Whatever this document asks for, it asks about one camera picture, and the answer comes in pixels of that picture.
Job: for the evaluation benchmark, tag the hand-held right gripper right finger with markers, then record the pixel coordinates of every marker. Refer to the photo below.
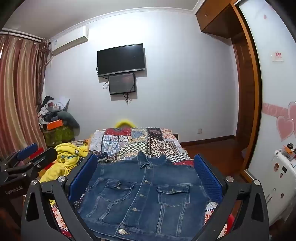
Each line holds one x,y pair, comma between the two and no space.
208,177

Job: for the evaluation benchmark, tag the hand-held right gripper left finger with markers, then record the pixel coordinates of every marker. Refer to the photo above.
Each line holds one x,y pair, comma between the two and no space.
83,177

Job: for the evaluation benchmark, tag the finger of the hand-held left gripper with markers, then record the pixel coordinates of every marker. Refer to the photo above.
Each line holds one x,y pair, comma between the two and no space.
26,151
44,160

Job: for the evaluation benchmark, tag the blue denim jeans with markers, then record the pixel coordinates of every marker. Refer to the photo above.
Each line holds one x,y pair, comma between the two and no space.
143,197

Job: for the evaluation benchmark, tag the yellow fleece garment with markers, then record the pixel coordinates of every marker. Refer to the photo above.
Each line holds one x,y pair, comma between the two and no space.
67,160

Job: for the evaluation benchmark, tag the navy patterned cloth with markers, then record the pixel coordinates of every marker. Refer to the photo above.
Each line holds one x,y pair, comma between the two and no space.
100,158

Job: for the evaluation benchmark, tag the green patterned bag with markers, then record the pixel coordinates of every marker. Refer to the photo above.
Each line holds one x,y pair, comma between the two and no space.
57,136

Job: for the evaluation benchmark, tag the orange box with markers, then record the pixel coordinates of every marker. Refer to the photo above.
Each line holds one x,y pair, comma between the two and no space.
54,124

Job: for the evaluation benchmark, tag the floral bed sheet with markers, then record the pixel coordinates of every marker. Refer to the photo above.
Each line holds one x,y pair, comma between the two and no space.
60,220

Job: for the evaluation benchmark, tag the pile of mixed clutter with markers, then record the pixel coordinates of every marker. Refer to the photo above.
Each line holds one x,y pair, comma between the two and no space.
49,109

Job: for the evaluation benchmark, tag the striped brown curtain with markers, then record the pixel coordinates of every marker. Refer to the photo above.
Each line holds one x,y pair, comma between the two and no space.
18,92

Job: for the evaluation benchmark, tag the patchwork printed blanket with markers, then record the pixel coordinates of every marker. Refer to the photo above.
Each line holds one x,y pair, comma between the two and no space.
138,143

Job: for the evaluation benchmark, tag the yellow curved plastic object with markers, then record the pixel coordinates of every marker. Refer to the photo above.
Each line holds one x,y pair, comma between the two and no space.
124,122

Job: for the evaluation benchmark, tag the white appliance with stickers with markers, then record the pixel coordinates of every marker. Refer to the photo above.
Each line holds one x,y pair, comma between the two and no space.
282,180

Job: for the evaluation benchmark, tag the brown wooden door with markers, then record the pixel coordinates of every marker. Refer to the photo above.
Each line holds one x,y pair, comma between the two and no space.
245,92

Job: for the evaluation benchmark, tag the pink heart sticker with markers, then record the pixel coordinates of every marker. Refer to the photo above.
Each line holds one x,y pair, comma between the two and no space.
285,126

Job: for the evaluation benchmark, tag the white sliding door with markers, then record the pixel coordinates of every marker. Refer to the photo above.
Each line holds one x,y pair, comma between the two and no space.
272,92

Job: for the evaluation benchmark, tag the red and white notice sticker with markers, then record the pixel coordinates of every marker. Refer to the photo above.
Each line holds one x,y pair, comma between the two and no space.
278,55

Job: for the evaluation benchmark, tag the white wall outlet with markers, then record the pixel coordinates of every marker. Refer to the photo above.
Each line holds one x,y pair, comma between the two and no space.
199,131

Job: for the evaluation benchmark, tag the small black wall monitor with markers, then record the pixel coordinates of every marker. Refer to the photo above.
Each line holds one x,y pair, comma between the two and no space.
121,83

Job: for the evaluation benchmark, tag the white wall air conditioner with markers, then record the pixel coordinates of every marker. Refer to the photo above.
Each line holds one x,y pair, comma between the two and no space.
69,39

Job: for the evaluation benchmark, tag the black wall television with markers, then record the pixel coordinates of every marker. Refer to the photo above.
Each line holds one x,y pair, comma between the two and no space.
120,59

